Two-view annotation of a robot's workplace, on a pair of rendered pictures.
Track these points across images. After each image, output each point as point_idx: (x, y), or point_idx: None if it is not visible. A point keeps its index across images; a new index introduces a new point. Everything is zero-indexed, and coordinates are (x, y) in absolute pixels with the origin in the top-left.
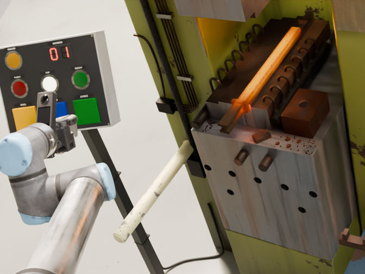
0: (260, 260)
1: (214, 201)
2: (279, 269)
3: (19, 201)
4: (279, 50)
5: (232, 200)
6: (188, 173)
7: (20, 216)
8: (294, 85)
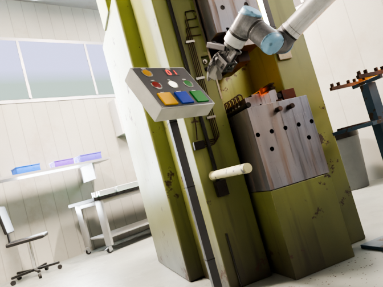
0: (295, 206)
1: (229, 228)
2: (306, 206)
3: (268, 28)
4: None
5: (273, 156)
6: (210, 210)
7: (271, 36)
8: None
